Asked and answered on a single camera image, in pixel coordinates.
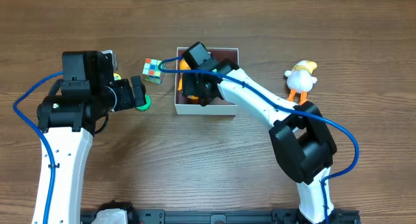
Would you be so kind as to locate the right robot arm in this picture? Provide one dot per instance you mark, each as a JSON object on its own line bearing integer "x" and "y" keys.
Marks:
{"x": 303, "y": 146}

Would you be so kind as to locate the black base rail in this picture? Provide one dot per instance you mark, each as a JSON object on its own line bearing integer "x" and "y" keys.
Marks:
{"x": 275, "y": 216}

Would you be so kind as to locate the white plush duck toy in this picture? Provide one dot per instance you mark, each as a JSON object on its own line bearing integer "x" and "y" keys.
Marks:
{"x": 300, "y": 80}

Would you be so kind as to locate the green round plastic cap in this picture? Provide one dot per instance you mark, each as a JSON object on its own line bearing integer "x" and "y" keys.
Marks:
{"x": 147, "y": 105}

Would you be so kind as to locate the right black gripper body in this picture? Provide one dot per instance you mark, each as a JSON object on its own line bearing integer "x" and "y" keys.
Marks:
{"x": 189, "y": 88}

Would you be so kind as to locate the yellow wooden rattle drum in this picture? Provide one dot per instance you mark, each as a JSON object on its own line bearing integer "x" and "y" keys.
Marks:
{"x": 117, "y": 77}

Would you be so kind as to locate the white open cardboard box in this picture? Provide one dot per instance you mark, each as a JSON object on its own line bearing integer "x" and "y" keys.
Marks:
{"x": 216, "y": 107}

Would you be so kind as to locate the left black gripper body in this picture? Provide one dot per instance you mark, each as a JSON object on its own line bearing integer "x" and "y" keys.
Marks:
{"x": 138, "y": 92}

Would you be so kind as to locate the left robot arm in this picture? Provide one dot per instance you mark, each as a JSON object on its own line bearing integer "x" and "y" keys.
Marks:
{"x": 85, "y": 92}

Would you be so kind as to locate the colourful puzzle cube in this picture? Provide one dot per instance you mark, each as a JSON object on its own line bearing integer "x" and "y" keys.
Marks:
{"x": 151, "y": 71}

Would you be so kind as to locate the orange plastic duck toy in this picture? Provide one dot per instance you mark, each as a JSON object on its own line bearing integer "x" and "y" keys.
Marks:
{"x": 183, "y": 65}

